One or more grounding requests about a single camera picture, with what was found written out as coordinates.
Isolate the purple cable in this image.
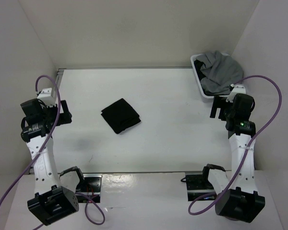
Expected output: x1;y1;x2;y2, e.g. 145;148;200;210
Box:
0;75;106;230
188;75;284;216

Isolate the grey skirt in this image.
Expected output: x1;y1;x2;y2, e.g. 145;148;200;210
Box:
196;50;244;95

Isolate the black skirt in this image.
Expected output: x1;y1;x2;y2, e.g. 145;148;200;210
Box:
101;98;141;134

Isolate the white laundry basket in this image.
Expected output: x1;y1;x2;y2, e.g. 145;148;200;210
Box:
190;54;233;104

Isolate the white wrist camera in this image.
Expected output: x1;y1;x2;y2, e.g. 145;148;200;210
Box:
226;84;246;103
36;88;56;107

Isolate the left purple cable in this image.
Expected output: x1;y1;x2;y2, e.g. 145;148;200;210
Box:
0;75;106;230

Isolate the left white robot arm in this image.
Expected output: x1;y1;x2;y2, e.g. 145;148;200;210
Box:
21;98;86;226

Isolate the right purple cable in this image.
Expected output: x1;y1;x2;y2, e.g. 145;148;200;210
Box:
188;75;284;216

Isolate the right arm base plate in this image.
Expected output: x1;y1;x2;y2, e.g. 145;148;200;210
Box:
180;172;215;201

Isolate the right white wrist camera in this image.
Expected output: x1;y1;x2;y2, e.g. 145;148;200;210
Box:
226;84;246;103

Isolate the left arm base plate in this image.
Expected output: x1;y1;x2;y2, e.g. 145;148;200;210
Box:
76;173;102;203

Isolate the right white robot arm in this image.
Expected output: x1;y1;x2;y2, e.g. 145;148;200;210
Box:
201;93;265;223

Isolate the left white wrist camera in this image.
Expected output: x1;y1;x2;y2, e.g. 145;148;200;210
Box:
36;88;56;107

